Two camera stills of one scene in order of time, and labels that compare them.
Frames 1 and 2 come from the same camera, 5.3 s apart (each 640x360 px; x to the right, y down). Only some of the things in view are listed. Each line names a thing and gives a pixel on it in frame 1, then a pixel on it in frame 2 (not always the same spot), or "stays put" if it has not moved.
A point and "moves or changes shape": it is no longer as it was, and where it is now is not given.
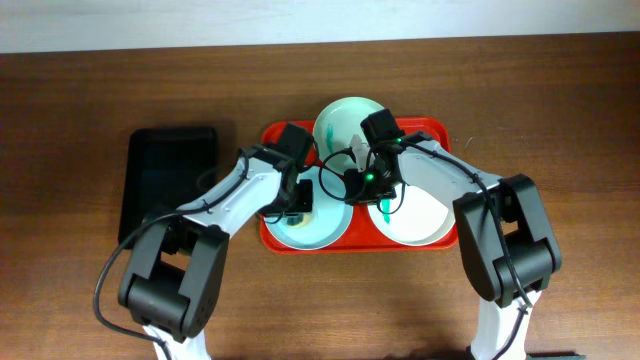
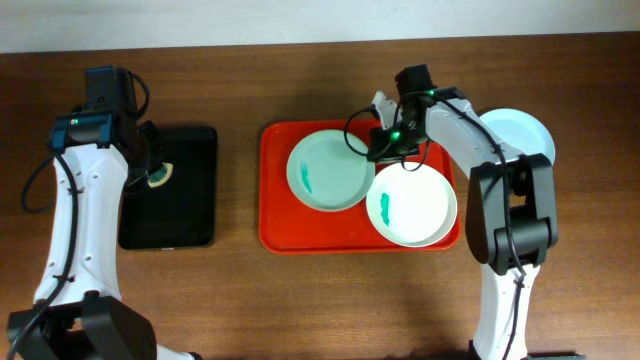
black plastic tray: x=160 y=169 stays put
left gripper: x=305 y=203 to x=153 y=135
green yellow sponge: x=298 y=220 to x=160 y=176
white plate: x=415 y=217 stays put
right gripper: x=355 y=190 to x=376 y=137
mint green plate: x=336 y=124 moves or changes shape
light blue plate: x=331 y=214 to x=521 y=131
